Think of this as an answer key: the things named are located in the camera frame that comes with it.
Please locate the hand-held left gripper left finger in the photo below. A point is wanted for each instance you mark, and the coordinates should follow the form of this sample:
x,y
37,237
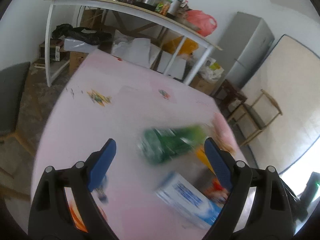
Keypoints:
x,y
102,165

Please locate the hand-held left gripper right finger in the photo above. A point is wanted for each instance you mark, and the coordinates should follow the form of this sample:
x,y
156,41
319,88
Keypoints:
x,y
217,165

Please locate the blue and white carton box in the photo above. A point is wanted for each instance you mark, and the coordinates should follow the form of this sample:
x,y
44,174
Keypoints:
x,y
185,197

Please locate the green plastic bottle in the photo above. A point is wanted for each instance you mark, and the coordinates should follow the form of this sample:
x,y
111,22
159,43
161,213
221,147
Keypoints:
x,y
170,142

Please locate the orange snack wrapper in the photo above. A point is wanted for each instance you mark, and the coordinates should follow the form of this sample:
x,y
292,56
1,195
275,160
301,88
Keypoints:
x,y
201,156

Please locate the red snack packet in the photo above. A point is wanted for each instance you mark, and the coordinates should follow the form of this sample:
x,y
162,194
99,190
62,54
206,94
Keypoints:
x,y
217,190

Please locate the small blue wrapper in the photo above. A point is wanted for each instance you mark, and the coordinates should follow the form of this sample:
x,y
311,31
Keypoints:
x,y
102,192

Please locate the pink snack packet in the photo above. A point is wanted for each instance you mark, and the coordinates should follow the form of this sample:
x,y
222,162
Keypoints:
x,y
222,127

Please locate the white and orange box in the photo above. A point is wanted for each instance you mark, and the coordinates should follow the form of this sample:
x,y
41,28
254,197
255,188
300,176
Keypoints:
x,y
76,212

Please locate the wooden chair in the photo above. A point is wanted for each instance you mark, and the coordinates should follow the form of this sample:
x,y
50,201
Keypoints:
x,y
255,117

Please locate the yellow snack wrapper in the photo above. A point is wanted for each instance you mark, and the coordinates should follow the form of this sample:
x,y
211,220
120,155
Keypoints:
x,y
98,97

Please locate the dark wooden stool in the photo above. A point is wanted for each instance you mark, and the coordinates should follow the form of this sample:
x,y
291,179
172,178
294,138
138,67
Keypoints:
x,y
230,92

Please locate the cardboard box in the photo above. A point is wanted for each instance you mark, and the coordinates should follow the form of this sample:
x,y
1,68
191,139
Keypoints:
x,y
76,61
203,85

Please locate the clear plastic bag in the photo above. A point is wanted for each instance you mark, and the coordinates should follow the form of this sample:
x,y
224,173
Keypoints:
x,y
212,71

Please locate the white mattress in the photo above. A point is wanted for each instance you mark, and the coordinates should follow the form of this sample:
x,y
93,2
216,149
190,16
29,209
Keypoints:
x,y
292,85

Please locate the white boxes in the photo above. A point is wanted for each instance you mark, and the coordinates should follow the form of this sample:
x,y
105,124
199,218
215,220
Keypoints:
x,y
172,65

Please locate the grey chair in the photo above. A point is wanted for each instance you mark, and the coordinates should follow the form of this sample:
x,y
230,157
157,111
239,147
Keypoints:
x,y
11,92

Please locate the white plastic bag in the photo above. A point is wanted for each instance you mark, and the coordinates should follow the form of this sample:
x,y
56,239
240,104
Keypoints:
x,y
125,46

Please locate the yellow plastic bag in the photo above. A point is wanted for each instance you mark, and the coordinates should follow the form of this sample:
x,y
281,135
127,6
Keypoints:
x,y
186,45

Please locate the white foam box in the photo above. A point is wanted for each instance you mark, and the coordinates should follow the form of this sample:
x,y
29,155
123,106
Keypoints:
x,y
75,44

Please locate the grey refrigerator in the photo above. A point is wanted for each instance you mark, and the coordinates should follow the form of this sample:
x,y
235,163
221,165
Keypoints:
x,y
247,45

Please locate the toaster oven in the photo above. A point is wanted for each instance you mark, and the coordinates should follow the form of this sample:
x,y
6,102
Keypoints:
x,y
50,51

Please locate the black bag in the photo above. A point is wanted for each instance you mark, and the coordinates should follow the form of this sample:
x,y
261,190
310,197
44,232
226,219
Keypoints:
x,y
82,36

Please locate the red plastic bag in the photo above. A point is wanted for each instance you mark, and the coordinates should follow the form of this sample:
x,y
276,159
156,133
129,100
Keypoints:
x,y
201,22

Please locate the green label jar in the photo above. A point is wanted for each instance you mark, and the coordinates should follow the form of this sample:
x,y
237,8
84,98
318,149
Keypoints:
x,y
163,5

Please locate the white frame wooden top table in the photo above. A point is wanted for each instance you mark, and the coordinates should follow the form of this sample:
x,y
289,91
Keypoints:
x,y
49,55

